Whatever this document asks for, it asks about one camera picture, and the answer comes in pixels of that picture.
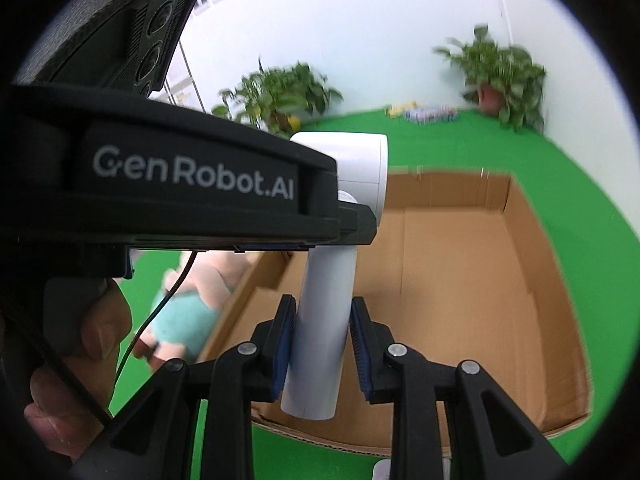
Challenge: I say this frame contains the white hair dryer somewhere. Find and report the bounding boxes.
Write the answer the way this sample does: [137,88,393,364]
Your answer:
[280,131,390,420]

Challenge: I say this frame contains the bushy potted green plant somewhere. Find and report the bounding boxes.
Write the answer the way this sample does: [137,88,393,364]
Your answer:
[211,57,343,136]

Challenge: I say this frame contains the large cardboard box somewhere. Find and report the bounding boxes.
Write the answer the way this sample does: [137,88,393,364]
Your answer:
[197,167,593,458]

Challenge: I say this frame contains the pink pig plush toy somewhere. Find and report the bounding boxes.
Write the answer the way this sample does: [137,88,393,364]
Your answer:
[134,250,258,366]

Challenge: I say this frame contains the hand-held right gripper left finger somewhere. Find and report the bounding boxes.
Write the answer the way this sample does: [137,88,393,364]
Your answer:
[70,294,298,480]

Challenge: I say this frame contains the thin black wire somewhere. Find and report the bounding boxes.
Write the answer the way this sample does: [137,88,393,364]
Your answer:
[112,252,198,403]

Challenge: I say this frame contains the potted plant in brown pot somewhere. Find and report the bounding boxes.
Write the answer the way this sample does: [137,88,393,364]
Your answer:
[434,25,548,133]

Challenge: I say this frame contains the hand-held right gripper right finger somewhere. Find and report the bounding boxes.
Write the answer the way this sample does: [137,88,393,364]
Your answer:
[350,296,571,480]

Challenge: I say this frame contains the pack of small bottles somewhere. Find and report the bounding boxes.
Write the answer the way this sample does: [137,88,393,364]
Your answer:
[402,105,458,125]

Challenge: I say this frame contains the person's left hand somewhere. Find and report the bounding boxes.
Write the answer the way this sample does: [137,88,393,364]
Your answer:
[22,277,135,461]

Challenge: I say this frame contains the white folding phone stand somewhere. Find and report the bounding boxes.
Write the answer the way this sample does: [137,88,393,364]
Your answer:
[372,457,453,480]

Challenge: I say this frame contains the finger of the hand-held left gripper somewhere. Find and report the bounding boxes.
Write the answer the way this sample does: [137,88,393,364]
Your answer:
[337,201,378,247]

